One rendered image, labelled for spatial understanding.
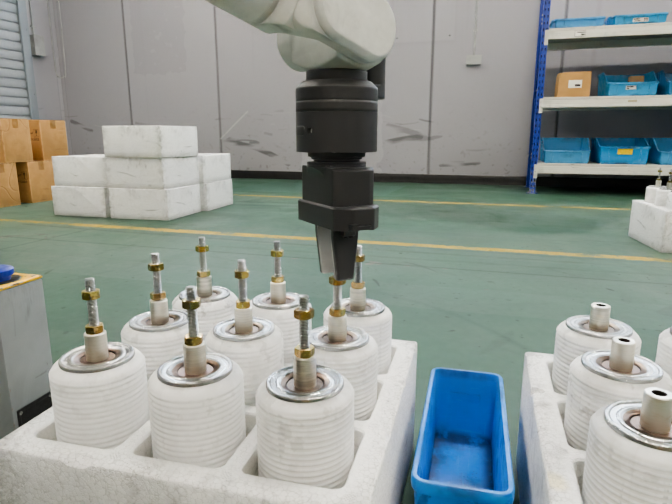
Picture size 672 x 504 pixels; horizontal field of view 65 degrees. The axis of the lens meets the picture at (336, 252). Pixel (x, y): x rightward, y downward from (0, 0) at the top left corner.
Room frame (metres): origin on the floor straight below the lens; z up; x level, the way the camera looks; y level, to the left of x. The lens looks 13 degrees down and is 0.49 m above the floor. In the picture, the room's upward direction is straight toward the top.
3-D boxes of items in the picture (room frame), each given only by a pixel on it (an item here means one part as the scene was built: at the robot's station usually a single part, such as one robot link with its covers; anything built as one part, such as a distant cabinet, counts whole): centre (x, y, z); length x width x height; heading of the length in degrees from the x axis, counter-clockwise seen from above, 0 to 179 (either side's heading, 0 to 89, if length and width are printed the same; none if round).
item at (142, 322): (0.64, 0.23, 0.25); 0.08 x 0.08 x 0.01
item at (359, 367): (0.58, 0.00, 0.16); 0.10 x 0.10 x 0.18
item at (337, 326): (0.58, 0.00, 0.26); 0.02 x 0.02 x 0.03
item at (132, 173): (3.27, 1.12, 0.27); 0.39 x 0.39 x 0.18; 74
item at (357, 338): (0.58, 0.00, 0.25); 0.08 x 0.08 x 0.01
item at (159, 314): (0.64, 0.23, 0.26); 0.02 x 0.02 x 0.03
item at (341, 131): (0.58, 0.00, 0.45); 0.13 x 0.10 x 0.12; 28
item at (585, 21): (4.67, -2.00, 1.38); 0.50 x 0.38 x 0.11; 163
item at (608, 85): (4.57, -2.42, 0.90); 0.50 x 0.38 x 0.21; 164
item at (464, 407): (0.63, -0.17, 0.06); 0.30 x 0.11 x 0.12; 165
